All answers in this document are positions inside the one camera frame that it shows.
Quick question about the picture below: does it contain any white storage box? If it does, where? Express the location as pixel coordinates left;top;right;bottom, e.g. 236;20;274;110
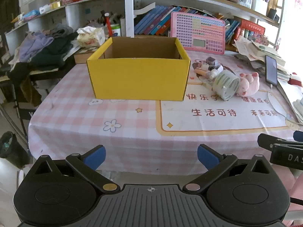
251;0;269;16

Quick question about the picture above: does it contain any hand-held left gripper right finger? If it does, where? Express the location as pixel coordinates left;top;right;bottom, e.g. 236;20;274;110
183;144;275;194

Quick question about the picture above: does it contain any small white bottle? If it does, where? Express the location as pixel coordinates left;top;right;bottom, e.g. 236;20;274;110
209;67;224;79

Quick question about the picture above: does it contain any wooden chessboard box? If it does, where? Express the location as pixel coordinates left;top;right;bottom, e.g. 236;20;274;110
74;47;100;64

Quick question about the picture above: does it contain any stack of papers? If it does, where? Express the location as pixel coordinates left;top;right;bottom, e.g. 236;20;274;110
233;35;293;76

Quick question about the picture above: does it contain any pile of clothes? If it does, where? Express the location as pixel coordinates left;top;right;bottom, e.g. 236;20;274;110
8;24;80;81

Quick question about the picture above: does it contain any black smartphone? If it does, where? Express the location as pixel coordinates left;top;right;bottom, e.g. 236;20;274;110
265;55;278;87

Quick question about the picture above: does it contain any black trash bin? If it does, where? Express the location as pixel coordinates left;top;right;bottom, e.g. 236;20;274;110
0;131;30;168

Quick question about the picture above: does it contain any wide tape roll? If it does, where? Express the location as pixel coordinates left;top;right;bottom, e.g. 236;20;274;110
212;70;241;100

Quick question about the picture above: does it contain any red toy hammer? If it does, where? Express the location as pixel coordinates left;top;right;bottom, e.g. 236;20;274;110
104;13;113;37

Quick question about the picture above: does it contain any white charging cable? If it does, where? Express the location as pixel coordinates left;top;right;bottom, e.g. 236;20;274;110
266;83;289;123

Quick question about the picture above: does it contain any black cup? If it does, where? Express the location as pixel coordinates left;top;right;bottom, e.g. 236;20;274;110
267;8;280;21

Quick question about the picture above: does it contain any pink pig plush toy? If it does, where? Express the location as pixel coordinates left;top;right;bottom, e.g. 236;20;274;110
236;72;260;97

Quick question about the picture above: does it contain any yellow cardboard box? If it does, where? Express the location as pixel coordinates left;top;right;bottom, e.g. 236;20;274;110
86;37;191;101

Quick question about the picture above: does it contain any purple and blue toy truck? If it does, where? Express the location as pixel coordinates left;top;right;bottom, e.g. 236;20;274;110
205;57;223;71

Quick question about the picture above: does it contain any row of children's books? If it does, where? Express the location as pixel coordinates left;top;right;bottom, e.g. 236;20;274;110
134;5;241;44

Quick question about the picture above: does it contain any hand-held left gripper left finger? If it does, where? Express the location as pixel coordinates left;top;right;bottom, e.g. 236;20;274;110
31;145;120;194

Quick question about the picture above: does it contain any white printed desk mat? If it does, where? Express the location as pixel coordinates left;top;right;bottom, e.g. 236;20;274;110
157;53;298;137

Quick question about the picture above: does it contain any pink learning board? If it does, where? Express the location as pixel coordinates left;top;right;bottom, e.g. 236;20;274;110
170;11;226;55

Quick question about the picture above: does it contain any floral tissue pack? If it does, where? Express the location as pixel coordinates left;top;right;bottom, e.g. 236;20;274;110
76;26;106;48

